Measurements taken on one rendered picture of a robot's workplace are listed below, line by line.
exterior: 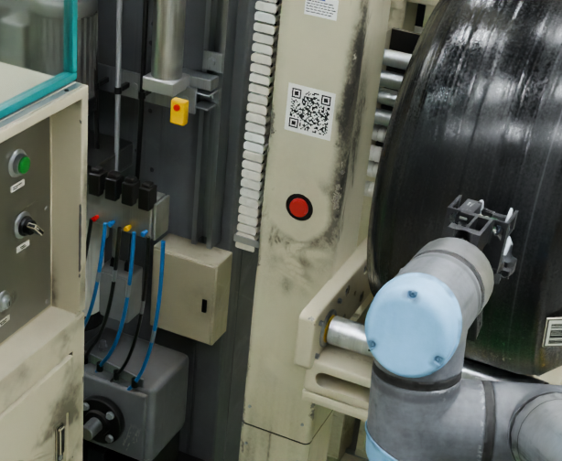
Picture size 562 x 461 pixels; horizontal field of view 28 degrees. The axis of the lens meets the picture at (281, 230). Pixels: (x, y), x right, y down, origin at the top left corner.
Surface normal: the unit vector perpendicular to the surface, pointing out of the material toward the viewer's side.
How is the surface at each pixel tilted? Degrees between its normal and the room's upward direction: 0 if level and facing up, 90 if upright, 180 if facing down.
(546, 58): 37
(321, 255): 90
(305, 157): 90
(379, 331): 78
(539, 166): 65
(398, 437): 84
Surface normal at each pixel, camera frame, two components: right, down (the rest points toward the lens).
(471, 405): 0.00, -0.56
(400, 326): -0.39, 0.21
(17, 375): 0.91, 0.27
